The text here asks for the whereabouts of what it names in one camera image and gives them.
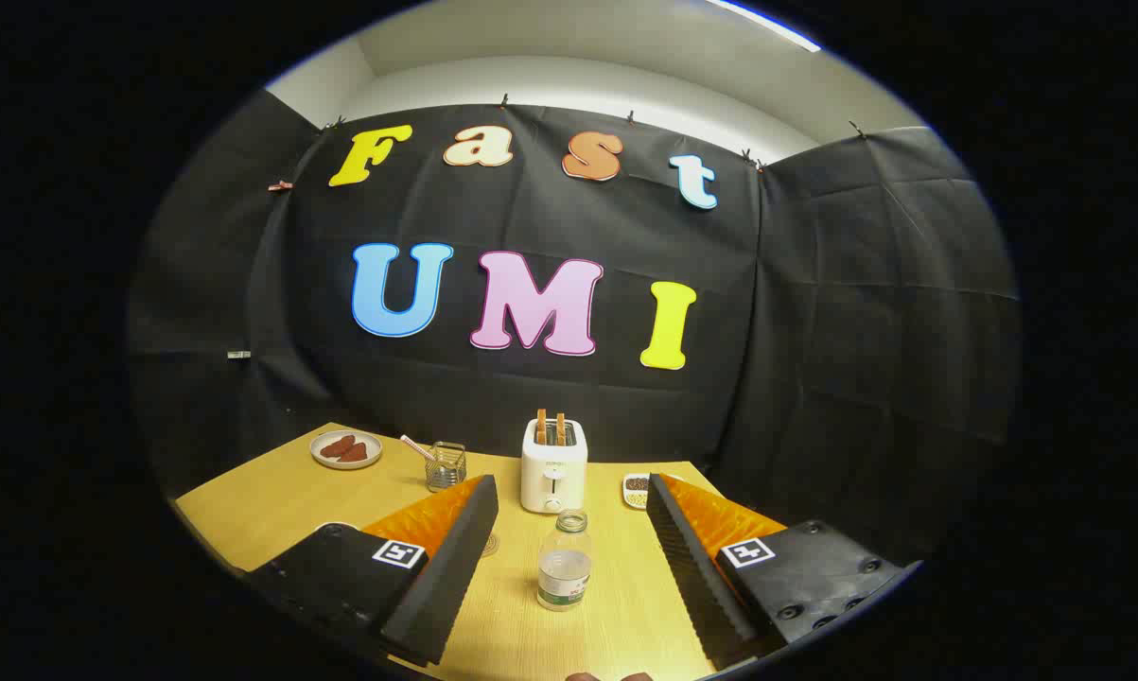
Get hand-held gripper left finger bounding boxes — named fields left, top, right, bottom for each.
left=242, top=473, right=500, bottom=668

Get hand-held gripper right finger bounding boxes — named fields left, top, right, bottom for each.
left=646, top=473, right=910, bottom=670

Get clear juice liquid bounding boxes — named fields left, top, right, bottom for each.
left=538, top=549, right=592, bottom=592

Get clear plastic bottle green ring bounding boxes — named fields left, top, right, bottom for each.
left=536, top=509, right=593, bottom=612

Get white toaster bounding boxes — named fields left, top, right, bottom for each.
left=519, top=417, right=589, bottom=515

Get white round plate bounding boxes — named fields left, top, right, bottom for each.
left=310, top=430, right=383, bottom=471

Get wooden table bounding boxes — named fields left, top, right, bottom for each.
left=173, top=422, right=787, bottom=681

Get black backdrop cloth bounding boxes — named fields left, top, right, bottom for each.
left=124, top=90, right=1021, bottom=568

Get wire mesh basket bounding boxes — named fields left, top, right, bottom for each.
left=425, top=441, right=468, bottom=494

